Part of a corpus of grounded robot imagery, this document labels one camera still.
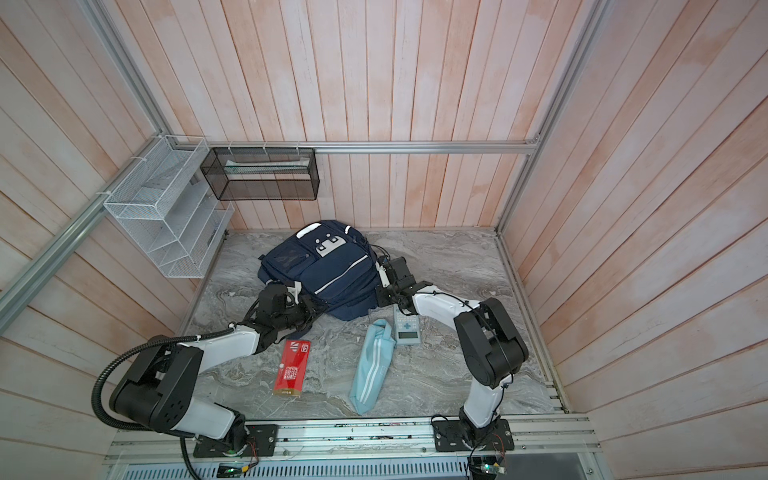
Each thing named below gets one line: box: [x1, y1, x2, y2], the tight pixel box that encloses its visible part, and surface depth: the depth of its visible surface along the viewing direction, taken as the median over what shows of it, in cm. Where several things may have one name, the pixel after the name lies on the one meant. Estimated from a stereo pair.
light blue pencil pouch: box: [349, 319, 396, 415], surface depth 82 cm
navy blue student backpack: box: [257, 220, 379, 321], surface depth 100 cm
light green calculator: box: [393, 304, 421, 345], surface depth 94 cm
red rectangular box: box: [272, 340, 311, 397], surface depth 87 cm
